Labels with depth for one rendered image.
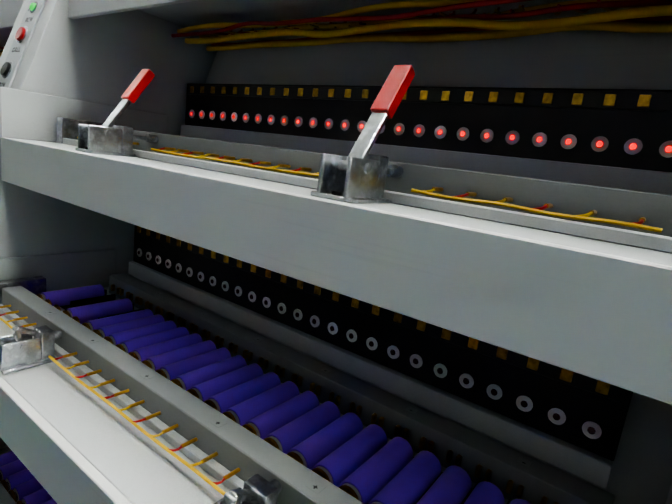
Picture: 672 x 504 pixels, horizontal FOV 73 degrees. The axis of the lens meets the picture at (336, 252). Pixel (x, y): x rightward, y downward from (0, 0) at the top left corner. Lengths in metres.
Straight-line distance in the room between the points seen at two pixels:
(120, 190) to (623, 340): 0.33
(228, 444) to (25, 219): 0.39
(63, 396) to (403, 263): 0.29
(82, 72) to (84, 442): 0.42
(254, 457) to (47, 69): 0.47
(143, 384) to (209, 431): 0.08
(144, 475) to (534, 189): 0.28
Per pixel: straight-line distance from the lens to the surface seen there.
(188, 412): 0.34
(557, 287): 0.19
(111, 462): 0.34
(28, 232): 0.62
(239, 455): 0.30
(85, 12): 0.60
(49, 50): 0.62
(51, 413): 0.40
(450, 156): 0.41
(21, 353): 0.46
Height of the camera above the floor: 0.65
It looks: 5 degrees up
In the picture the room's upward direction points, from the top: 19 degrees clockwise
